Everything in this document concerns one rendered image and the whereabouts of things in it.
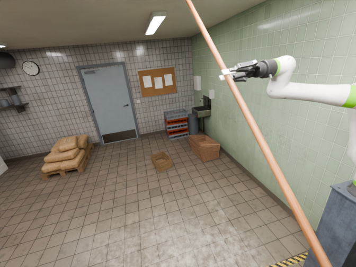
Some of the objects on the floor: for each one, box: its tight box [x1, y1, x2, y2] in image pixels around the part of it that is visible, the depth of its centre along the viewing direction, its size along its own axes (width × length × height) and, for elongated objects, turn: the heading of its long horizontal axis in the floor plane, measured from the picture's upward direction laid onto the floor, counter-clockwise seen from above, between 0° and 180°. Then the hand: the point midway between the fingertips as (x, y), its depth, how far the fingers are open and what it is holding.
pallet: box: [40, 143, 94, 181], centre depth 405 cm, size 120×80×14 cm, turn 27°
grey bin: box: [188, 113, 199, 135], centre depth 489 cm, size 38×38×55 cm
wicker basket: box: [189, 142, 219, 162], centre depth 374 cm, size 49×56×28 cm
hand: (227, 74), depth 82 cm, fingers closed on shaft, 3 cm apart
